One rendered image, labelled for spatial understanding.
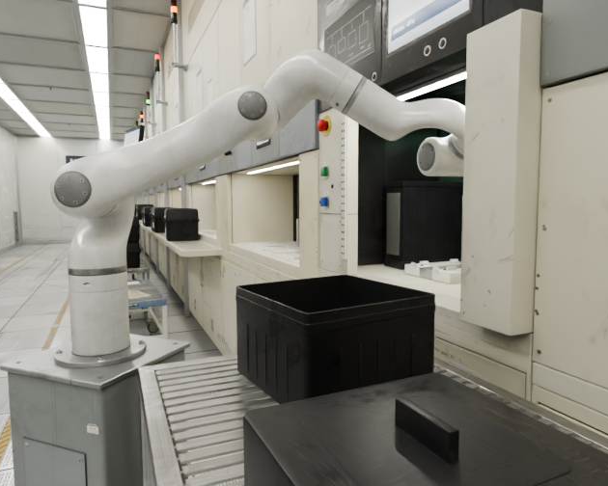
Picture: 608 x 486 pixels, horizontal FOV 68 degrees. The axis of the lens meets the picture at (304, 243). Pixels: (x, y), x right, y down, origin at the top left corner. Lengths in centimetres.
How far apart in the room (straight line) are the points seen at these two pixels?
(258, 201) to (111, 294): 193
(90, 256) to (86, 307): 11
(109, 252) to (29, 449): 44
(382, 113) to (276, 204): 198
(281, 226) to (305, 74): 201
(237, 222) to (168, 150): 188
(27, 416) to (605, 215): 112
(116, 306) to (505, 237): 79
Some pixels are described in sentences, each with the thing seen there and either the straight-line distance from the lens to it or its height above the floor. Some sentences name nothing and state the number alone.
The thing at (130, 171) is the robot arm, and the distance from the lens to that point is 101.
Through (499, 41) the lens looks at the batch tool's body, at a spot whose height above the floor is 136.
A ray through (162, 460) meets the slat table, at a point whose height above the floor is 76.
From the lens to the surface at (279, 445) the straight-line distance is 48.
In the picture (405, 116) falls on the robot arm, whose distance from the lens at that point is 102.
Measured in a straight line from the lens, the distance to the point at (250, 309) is 85.
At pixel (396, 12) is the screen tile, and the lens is 126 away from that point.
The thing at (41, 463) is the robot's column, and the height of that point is 56.
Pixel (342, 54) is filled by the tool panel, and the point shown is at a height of 154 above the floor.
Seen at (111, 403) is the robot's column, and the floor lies 71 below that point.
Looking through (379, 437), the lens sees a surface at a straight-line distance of 50.
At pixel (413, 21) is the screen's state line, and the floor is 151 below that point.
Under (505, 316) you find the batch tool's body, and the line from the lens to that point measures 85.
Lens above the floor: 109
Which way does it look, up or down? 5 degrees down
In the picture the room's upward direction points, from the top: straight up
